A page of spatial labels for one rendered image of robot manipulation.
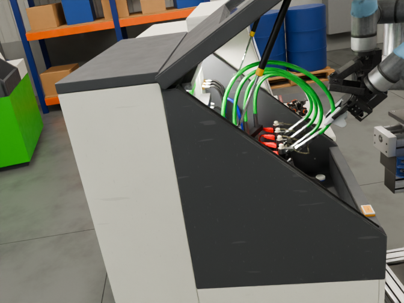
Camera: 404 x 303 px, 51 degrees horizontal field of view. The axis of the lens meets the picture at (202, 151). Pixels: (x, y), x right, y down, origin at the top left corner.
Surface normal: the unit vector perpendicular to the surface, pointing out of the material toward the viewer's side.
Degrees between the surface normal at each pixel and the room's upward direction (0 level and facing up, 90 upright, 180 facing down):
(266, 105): 90
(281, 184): 90
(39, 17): 90
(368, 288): 90
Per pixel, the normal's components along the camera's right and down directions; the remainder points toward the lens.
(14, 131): 0.22, 0.36
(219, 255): -0.07, 0.40
